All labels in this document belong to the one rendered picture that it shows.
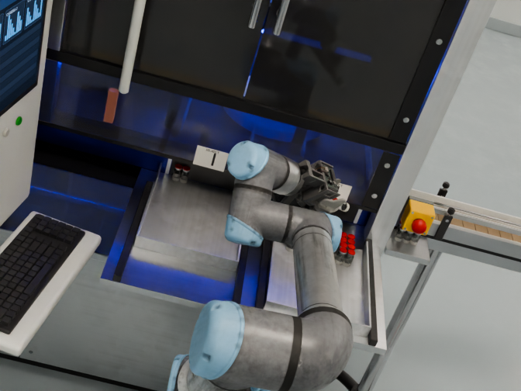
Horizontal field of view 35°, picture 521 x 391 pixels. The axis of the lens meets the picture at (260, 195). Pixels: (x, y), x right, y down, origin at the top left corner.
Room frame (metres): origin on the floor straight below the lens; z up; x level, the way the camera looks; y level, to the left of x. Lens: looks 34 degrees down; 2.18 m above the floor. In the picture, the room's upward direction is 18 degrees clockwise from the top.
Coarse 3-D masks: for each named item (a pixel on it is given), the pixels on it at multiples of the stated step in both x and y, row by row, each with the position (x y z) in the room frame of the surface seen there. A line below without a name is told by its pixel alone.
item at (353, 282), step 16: (272, 240) 1.72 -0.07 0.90; (272, 256) 1.63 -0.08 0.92; (288, 256) 1.70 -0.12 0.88; (272, 272) 1.61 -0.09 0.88; (288, 272) 1.63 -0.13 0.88; (336, 272) 1.69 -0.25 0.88; (352, 272) 1.71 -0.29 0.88; (368, 272) 1.69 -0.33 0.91; (272, 288) 1.55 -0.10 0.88; (288, 288) 1.57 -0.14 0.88; (352, 288) 1.65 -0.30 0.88; (368, 288) 1.63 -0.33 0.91; (272, 304) 1.46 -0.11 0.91; (288, 304) 1.51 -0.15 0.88; (352, 304) 1.59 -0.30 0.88; (368, 304) 1.57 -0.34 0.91; (352, 320) 1.53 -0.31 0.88; (368, 320) 1.52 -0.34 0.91
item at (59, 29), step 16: (64, 0) 1.77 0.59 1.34; (64, 16) 1.78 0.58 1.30; (48, 48) 1.77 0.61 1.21; (80, 64) 1.78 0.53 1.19; (96, 64) 1.78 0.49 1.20; (112, 64) 1.79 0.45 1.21; (144, 80) 1.79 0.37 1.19; (160, 80) 1.80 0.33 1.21; (192, 96) 1.81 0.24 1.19; (208, 96) 1.81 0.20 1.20; (224, 96) 1.82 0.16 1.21; (256, 112) 1.82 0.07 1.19; (272, 112) 1.83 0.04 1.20; (288, 112) 1.84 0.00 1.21; (64, 128) 1.78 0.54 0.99; (304, 128) 1.84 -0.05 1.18; (320, 128) 1.84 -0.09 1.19; (336, 128) 1.84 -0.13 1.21; (128, 144) 1.79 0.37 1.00; (368, 144) 1.85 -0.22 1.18; (384, 144) 1.86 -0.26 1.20; (400, 144) 1.86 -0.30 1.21; (176, 160) 1.81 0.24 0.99; (368, 208) 1.86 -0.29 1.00
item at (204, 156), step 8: (200, 152) 1.81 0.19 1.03; (208, 152) 1.81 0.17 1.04; (216, 152) 1.81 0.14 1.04; (224, 152) 1.82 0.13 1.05; (200, 160) 1.81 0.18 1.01; (208, 160) 1.81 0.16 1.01; (216, 160) 1.82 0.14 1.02; (224, 160) 1.82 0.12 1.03; (216, 168) 1.82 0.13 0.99; (224, 168) 1.82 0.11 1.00
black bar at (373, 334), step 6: (366, 240) 1.85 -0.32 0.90; (372, 246) 1.83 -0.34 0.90; (372, 252) 1.80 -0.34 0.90; (372, 258) 1.78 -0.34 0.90; (372, 264) 1.75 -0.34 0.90; (372, 270) 1.73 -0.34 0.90; (372, 276) 1.70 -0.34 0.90; (372, 282) 1.68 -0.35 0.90; (372, 288) 1.65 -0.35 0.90; (372, 294) 1.63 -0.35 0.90; (372, 300) 1.61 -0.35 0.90; (372, 306) 1.58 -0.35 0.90; (372, 312) 1.56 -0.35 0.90; (372, 318) 1.54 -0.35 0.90; (372, 324) 1.52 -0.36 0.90; (372, 330) 1.49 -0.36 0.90; (372, 336) 1.48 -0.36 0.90; (372, 342) 1.46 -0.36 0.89
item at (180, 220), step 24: (168, 192) 1.80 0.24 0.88; (192, 192) 1.84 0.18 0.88; (216, 192) 1.87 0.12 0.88; (144, 216) 1.64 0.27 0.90; (168, 216) 1.70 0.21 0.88; (192, 216) 1.73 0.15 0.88; (216, 216) 1.76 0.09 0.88; (144, 240) 1.55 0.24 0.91; (168, 240) 1.60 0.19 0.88; (192, 240) 1.63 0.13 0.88; (216, 240) 1.66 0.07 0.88; (216, 264) 1.56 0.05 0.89
